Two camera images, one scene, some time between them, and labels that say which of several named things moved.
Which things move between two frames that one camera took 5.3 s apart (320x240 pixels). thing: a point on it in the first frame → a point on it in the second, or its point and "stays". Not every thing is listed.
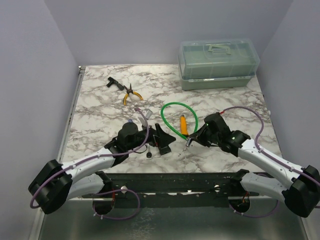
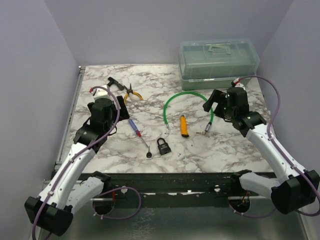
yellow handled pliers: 130,91 stays
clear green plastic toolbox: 217,63 stays
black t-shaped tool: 113,81 stays
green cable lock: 189,141 → 209,125
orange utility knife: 183,127 stays
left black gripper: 158,136 → 123,113
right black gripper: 199,136 → 218,96
